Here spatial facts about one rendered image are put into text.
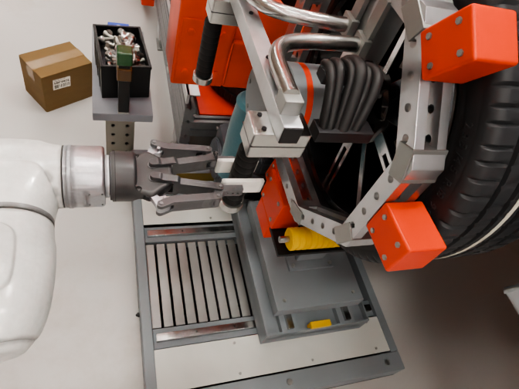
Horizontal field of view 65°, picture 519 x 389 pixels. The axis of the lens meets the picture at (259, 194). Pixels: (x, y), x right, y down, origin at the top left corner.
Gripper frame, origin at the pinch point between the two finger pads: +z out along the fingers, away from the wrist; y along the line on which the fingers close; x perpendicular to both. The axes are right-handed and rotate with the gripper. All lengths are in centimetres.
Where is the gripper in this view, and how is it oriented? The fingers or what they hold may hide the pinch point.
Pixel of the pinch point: (239, 175)
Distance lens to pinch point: 67.6
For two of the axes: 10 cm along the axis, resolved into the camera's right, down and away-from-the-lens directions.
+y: 2.3, 8.1, -5.5
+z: 9.4, -0.2, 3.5
